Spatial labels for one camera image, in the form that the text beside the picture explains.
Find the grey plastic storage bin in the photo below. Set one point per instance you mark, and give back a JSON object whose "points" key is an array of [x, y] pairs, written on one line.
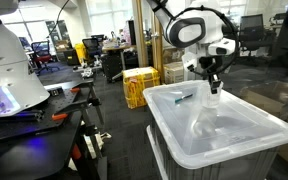
{"points": [[184, 173]]}

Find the black high back chair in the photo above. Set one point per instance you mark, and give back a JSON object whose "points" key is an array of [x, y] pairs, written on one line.
{"points": [[252, 30]]}

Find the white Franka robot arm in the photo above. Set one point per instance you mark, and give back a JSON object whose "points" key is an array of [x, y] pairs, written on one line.
{"points": [[10, 66]]}

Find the wooden door frame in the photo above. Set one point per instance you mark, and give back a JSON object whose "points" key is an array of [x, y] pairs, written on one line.
{"points": [[139, 33]]}

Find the black storage box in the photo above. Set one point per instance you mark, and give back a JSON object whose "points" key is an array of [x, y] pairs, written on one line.
{"points": [[71, 56]]}

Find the large clear plastic bin lid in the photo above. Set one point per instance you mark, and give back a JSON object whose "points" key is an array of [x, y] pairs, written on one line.
{"points": [[184, 133]]}

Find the white grey machine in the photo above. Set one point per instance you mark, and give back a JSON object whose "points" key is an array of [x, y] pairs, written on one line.
{"points": [[87, 71]]}

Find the clear plastic measuring cup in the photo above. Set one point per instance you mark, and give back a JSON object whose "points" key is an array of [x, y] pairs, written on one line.
{"points": [[212, 100]]}

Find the cluttered wooden table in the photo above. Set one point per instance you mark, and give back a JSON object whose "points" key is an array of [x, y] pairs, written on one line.
{"points": [[117, 48]]}

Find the open brown cardboard box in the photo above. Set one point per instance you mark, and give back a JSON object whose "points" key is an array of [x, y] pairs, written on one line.
{"points": [[274, 96]]}

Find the black breadboard work table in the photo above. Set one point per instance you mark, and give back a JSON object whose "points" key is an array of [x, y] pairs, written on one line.
{"points": [[34, 146]]}

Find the yellow plastic crate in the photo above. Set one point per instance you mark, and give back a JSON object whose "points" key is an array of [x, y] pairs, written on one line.
{"points": [[140, 86]]}

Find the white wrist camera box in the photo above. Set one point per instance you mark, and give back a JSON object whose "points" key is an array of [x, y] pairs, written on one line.
{"points": [[221, 48]]}

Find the yellow bin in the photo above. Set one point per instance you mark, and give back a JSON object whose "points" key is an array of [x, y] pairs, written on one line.
{"points": [[80, 51]]}

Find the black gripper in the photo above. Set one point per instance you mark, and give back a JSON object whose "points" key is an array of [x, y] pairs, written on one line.
{"points": [[210, 65]]}

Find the green marker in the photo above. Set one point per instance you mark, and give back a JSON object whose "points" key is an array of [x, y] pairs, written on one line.
{"points": [[184, 98]]}

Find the black cabinet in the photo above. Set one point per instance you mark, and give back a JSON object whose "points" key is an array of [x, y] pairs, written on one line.
{"points": [[112, 66]]}

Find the red office chair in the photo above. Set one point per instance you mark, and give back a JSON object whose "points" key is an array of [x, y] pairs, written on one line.
{"points": [[42, 56]]}

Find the black office chair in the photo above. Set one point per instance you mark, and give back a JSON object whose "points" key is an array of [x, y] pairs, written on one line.
{"points": [[92, 46]]}

